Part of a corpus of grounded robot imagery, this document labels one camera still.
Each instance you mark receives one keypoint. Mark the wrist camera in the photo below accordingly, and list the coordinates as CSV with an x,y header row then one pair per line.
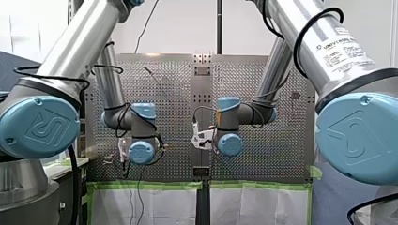
x,y
200,135
123,150

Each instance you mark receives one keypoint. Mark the dark cabinet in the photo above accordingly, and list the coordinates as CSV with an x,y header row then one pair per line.
x,y
62,193

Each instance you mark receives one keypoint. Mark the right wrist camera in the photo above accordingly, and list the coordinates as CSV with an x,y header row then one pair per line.
x,y
200,135

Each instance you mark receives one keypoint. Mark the grey board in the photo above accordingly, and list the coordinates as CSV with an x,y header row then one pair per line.
x,y
331,200

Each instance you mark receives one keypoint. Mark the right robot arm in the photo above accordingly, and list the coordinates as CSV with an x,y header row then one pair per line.
x,y
328,47

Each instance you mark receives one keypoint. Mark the black pole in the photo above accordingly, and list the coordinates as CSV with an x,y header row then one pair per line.
x,y
219,25

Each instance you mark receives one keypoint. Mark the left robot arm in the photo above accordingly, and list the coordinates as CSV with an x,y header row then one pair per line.
x,y
78,40

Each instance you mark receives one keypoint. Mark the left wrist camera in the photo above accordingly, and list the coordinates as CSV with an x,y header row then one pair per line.
x,y
123,150

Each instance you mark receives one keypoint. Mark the black panel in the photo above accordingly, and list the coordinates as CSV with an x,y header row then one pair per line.
x,y
12,68

